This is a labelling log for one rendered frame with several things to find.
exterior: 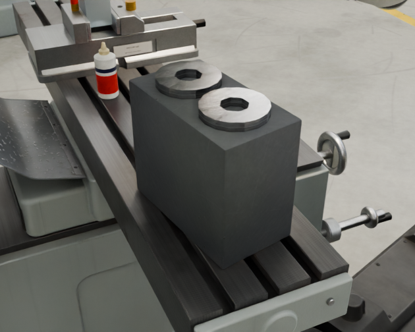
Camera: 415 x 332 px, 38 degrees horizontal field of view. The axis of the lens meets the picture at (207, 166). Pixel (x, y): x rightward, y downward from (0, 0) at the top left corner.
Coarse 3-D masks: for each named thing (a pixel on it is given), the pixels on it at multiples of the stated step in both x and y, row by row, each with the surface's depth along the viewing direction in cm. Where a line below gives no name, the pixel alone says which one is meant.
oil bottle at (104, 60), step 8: (104, 48) 113; (96, 56) 113; (104, 56) 113; (112, 56) 114; (96, 64) 114; (104, 64) 113; (112, 64) 114; (96, 72) 115; (104, 72) 114; (112, 72) 115; (96, 80) 116; (104, 80) 115; (112, 80) 115; (104, 88) 116; (112, 88) 116; (104, 96) 117; (112, 96) 117
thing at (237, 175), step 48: (144, 96) 80; (192, 96) 78; (240, 96) 76; (144, 144) 86; (192, 144) 74; (240, 144) 70; (288, 144) 75; (144, 192) 91; (192, 192) 78; (240, 192) 73; (288, 192) 79; (192, 240) 83; (240, 240) 78
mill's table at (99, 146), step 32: (64, 0) 163; (160, 64) 130; (64, 96) 119; (96, 96) 120; (128, 96) 123; (96, 128) 108; (128, 128) 108; (96, 160) 103; (128, 160) 104; (128, 192) 93; (128, 224) 91; (160, 224) 87; (160, 256) 81; (192, 256) 85; (256, 256) 81; (288, 256) 81; (320, 256) 81; (160, 288) 82; (192, 288) 76; (224, 288) 77; (256, 288) 76; (288, 288) 77; (320, 288) 78; (192, 320) 72; (224, 320) 74; (256, 320) 75; (288, 320) 77; (320, 320) 81
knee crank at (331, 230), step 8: (368, 208) 152; (360, 216) 152; (368, 216) 152; (376, 216) 151; (384, 216) 154; (328, 224) 147; (336, 224) 147; (344, 224) 150; (352, 224) 151; (360, 224) 152; (368, 224) 153; (376, 224) 152; (328, 232) 147; (336, 232) 147; (328, 240) 148; (336, 240) 149
